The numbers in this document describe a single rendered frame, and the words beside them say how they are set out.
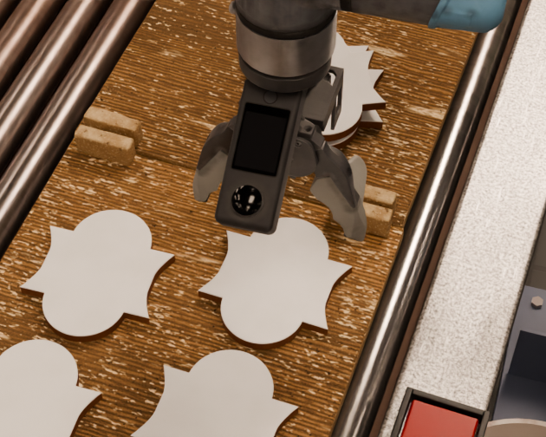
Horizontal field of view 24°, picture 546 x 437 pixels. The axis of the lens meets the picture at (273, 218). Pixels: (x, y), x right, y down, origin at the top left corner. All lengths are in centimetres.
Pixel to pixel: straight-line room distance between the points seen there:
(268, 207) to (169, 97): 40
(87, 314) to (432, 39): 50
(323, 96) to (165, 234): 27
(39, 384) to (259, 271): 23
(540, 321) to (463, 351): 113
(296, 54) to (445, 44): 49
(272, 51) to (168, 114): 41
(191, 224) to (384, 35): 33
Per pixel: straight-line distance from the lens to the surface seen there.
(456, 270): 122
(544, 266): 239
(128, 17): 145
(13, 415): 111
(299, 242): 119
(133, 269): 118
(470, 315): 120
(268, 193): 95
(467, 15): 86
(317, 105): 101
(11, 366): 114
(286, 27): 90
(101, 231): 121
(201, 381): 111
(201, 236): 121
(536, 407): 221
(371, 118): 129
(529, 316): 230
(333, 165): 101
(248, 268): 117
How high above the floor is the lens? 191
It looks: 53 degrees down
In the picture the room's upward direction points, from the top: straight up
